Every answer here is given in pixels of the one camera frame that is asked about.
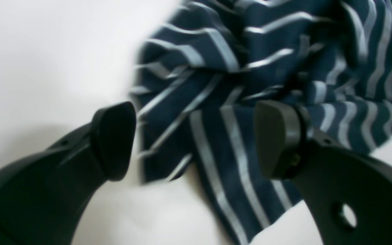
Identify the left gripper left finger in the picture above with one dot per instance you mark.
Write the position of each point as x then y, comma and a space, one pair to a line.
43, 195

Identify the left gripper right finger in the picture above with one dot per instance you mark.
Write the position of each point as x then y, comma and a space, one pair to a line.
348, 194

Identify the black white striped T-shirt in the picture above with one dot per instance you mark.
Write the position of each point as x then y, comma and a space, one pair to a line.
203, 71

